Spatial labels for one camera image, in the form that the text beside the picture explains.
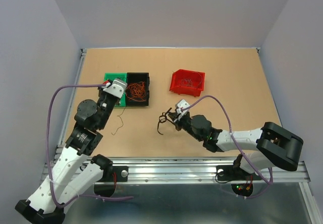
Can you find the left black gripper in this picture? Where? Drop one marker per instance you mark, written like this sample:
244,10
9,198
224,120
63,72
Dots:
102,92

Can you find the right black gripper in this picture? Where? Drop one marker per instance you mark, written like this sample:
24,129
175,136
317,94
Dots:
177,123

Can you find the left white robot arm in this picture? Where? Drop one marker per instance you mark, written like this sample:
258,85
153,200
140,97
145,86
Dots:
60,189

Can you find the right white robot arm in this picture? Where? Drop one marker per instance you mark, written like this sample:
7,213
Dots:
271,145

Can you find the green plastic bin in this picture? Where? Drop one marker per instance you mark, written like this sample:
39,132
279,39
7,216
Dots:
120,76

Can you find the black plastic bin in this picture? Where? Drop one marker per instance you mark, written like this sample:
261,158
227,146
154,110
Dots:
137,91

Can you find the red plastic bin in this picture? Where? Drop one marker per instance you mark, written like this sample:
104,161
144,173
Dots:
187,82

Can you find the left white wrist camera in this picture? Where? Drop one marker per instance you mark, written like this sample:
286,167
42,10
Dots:
116,87

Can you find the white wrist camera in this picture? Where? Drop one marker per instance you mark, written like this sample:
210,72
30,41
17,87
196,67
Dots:
180,109
116,87

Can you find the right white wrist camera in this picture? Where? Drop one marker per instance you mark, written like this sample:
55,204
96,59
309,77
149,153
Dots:
180,109

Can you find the aluminium mounting rail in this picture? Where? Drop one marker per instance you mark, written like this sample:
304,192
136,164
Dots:
192,171

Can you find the aluminium table side frame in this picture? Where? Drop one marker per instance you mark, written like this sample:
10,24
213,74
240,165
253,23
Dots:
71,100

